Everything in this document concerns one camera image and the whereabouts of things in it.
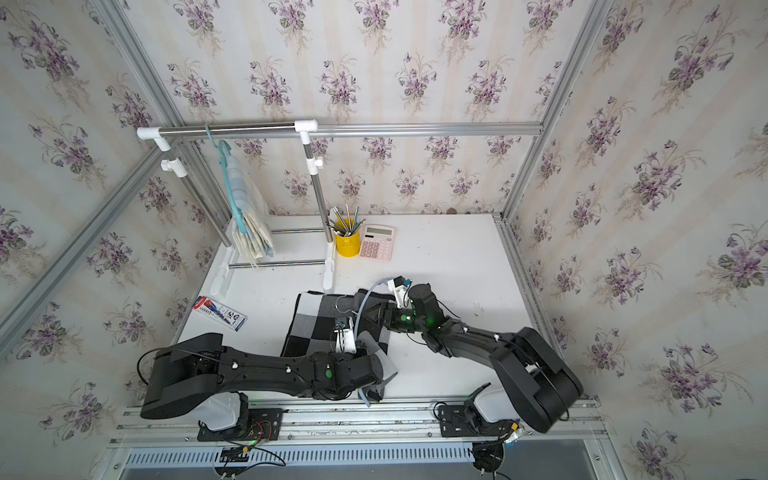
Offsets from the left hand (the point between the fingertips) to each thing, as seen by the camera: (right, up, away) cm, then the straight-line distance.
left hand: (370, 354), depth 81 cm
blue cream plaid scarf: (-34, +32, +5) cm, 47 cm away
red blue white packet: (-47, +9, +10) cm, 49 cm away
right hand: (0, +10, 0) cm, 10 cm away
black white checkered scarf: (-18, +8, +11) cm, 22 cm away
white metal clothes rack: (-52, +28, +23) cm, 63 cm away
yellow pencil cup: (-9, +30, +23) cm, 39 cm away
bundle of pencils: (-10, +37, +23) cm, 45 cm away
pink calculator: (+1, +31, +27) cm, 41 cm away
